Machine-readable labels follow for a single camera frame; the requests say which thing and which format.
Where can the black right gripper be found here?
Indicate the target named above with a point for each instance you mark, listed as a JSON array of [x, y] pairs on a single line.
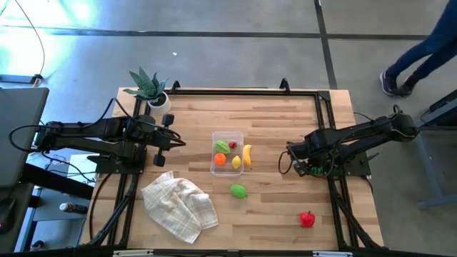
[[301, 168]]

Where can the black table clamp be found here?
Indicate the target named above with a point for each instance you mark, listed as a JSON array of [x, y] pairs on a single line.
[[175, 87], [284, 85]]

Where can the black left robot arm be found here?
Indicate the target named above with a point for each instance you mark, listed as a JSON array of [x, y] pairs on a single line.
[[89, 135]]

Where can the clear plastic tupperware container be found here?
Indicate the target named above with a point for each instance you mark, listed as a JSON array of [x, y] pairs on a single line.
[[228, 173]]

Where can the red toy apple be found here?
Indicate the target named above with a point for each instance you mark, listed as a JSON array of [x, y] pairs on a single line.
[[307, 220]]

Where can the red toy strawberry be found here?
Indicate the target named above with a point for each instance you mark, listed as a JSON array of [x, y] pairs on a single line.
[[232, 145]]

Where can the blue-grey metal table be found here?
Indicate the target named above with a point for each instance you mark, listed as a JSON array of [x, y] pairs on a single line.
[[439, 200]]

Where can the light green toy vegetable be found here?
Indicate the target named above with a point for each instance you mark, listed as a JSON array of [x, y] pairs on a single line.
[[222, 146]]

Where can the black metal table frame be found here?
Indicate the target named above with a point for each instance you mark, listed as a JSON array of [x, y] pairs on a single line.
[[250, 92]]

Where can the green plant in white pot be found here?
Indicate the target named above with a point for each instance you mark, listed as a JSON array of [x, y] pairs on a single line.
[[148, 87]]

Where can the white edge bracket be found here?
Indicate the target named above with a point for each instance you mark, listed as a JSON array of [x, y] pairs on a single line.
[[332, 253], [132, 253]]

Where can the yellow toy banana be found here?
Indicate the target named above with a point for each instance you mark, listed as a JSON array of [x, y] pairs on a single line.
[[247, 155]]

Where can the orange toy fruit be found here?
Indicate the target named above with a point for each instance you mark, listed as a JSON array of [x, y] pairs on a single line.
[[220, 158]]

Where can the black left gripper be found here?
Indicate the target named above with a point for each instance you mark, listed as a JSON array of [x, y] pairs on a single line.
[[160, 139]]

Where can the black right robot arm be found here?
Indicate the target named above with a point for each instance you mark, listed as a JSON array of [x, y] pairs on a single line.
[[357, 133]]

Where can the dark bottle with white cap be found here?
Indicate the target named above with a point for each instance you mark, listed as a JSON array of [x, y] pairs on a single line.
[[73, 208]]

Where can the person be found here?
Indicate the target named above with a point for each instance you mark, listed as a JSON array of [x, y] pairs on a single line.
[[428, 46]]

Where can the bright green toy lime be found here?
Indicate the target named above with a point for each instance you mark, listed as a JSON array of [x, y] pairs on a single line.
[[237, 191]]

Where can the white checked cloth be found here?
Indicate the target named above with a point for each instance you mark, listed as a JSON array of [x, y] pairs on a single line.
[[178, 207]]

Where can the yellow toy lemon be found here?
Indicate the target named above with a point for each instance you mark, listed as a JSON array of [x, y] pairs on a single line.
[[236, 162]]

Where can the grey desk top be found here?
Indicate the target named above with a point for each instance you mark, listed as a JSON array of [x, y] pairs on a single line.
[[21, 135]]

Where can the striped green toy watermelon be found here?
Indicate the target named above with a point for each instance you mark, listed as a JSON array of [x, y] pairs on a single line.
[[316, 170]]

